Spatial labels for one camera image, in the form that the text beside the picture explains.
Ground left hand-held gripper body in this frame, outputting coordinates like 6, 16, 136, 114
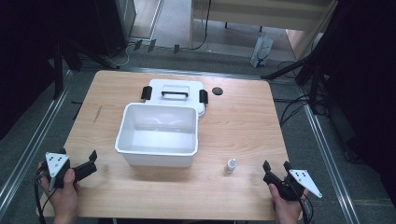
41, 151, 77, 191

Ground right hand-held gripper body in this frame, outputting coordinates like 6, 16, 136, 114
275, 169, 323, 202

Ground small clear bottle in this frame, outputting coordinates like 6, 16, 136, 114
224, 158, 238, 175

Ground white plastic storage box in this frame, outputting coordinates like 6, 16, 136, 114
114, 102, 200, 168

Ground person's right hand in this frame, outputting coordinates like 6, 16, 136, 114
268, 183, 310, 224

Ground person's left hand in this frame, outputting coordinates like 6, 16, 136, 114
36, 161, 81, 224

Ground black metal stand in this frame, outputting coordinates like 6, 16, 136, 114
51, 38, 121, 101
261, 46, 332, 116

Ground white paper bag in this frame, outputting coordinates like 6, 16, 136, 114
249, 32, 275, 68

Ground dark cabinet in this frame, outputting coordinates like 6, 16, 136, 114
92, 0, 138, 57

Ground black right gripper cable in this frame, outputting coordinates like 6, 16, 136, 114
298, 194, 315, 224

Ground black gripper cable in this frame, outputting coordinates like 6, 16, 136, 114
34, 174, 59, 224
298, 194, 315, 224

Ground metal floor rail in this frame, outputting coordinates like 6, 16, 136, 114
299, 88, 362, 224
0, 70, 73, 218

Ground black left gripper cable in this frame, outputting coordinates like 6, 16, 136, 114
34, 174, 59, 224

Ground black floor cables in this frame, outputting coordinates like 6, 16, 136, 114
273, 60, 328, 127

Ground white floor cable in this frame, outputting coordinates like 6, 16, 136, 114
106, 43, 135, 68

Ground white lid with black handle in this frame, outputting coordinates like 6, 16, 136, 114
140, 78, 209, 119

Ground black hanging cable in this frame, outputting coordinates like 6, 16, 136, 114
190, 0, 213, 51

